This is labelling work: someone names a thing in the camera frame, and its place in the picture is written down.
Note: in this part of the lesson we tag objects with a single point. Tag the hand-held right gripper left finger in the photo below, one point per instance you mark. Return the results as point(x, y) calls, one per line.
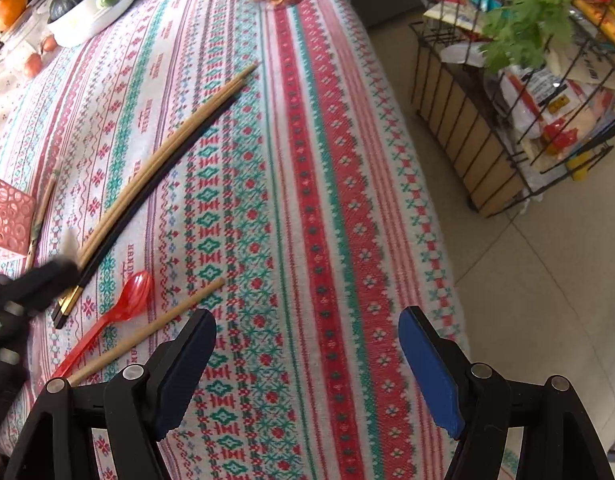
point(182, 375)

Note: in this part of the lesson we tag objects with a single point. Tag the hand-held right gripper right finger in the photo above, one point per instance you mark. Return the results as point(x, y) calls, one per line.
point(427, 365)

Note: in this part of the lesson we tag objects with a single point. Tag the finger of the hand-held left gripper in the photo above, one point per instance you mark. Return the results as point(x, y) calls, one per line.
point(50, 282)

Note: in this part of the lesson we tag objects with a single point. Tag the red perforated utensil basket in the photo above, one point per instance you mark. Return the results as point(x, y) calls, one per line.
point(7, 212)

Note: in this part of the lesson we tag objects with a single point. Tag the long wooden chopstick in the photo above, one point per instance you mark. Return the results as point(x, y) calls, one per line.
point(185, 132)
point(180, 147)

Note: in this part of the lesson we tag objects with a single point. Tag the short wooden chopstick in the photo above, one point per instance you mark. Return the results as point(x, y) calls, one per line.
point(152, 327)

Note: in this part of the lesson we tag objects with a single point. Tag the patterned wooden chopstick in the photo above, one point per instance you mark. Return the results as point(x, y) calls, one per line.
point(41, 215)

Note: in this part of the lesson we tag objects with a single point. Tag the red plastic spoon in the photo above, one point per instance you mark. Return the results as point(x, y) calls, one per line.
point(135, 292)

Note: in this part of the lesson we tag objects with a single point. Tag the striped patterned tablecloth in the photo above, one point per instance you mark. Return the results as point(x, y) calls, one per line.
point(297, 210)

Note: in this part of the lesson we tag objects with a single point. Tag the small orange tomato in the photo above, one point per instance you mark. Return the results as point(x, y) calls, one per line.
point(49, 43)
point(32, 63)

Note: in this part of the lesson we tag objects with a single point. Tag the clear glass container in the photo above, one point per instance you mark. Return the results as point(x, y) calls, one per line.
point(17, 45)

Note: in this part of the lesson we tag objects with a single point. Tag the brown cardboard sheet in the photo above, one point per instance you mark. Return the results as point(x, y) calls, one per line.
point(462, 125)

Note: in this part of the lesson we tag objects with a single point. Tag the white oval dish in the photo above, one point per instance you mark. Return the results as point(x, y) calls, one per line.
point(95, 22)

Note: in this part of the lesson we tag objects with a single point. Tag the orange fruit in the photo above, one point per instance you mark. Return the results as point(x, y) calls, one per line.
point(8, 10)

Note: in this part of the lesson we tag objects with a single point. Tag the pile of snack packets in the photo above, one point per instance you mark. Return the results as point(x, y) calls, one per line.
point(562, 105)

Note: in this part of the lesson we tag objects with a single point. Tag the green leafy plant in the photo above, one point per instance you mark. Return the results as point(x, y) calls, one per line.
point(527, 5)

